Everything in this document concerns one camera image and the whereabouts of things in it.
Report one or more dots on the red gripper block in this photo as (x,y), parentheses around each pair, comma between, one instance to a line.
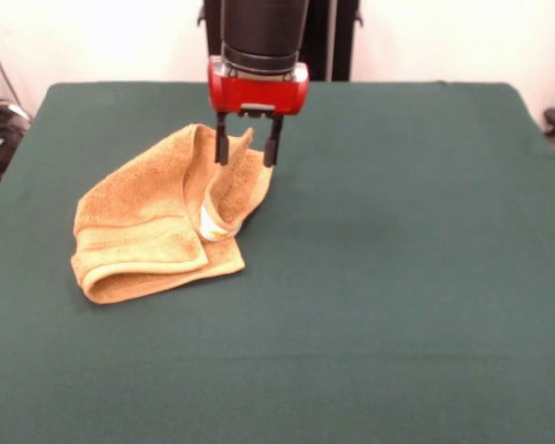
(259,94)

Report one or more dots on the tan terry towel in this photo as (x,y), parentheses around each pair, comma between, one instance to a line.
(134,208)

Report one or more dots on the dark green table cloth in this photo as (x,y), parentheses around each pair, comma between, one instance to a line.
(398,300)

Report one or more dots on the black pedestal column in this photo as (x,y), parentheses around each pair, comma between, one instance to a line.
(328,41)

